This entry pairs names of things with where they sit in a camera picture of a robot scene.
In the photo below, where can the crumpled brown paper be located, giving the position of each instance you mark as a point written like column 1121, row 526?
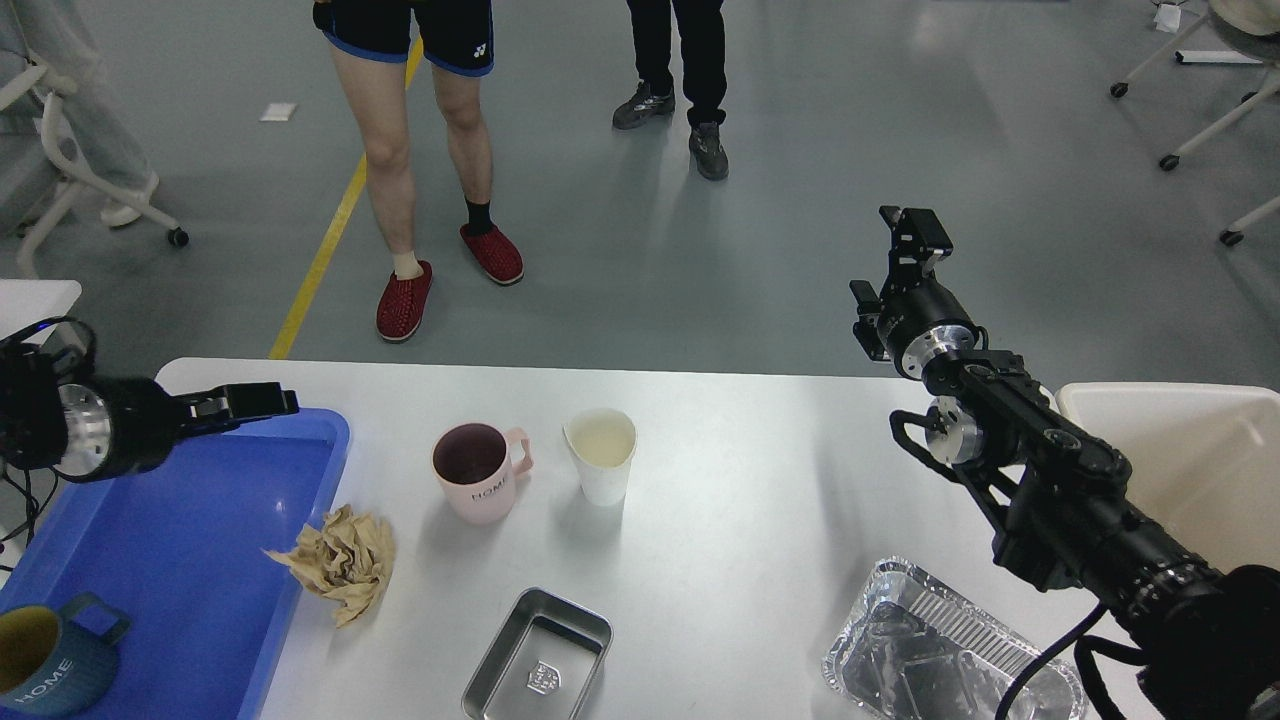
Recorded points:
column 349, row 560

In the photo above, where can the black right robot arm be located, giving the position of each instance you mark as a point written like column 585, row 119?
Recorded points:
column 1204, row 642

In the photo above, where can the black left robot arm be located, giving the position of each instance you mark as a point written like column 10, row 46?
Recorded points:
column 60, row 414

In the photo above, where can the pink HOME mug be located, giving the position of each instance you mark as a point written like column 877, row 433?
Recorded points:
column 477, row 465

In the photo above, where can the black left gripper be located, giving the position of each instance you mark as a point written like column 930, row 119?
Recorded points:
column 122, row 426

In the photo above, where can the white paper cup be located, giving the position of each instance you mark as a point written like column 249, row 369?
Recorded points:
column 602, row 442

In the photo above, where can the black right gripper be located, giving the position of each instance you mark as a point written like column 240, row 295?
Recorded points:
column 911, row 321

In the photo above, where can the cream plastic bin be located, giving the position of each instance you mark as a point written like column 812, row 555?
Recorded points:
column 1205, row 460

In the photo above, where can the aluminium foil tray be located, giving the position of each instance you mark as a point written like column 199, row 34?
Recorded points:
column 913, row 648

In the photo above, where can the white wheeled chair left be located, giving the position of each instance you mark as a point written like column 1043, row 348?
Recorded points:
column 40, row 164

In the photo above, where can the stainless steel tray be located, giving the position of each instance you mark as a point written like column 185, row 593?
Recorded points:
column 542, row 662

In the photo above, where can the person in black trousers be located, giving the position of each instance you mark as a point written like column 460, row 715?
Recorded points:
column 702, row 40

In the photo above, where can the white chair base right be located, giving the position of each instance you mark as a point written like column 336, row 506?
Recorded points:
column 1246, row 28

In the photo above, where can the person in grey trousers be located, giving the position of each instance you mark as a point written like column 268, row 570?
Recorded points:
column 57, row 32

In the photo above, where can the blue plastic tray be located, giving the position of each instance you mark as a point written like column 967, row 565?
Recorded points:
column 185, row 551

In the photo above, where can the blue HOME mug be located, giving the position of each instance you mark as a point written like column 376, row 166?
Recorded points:
column 56, row 662

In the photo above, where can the white side table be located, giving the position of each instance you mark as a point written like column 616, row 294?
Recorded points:
column 24, row 302

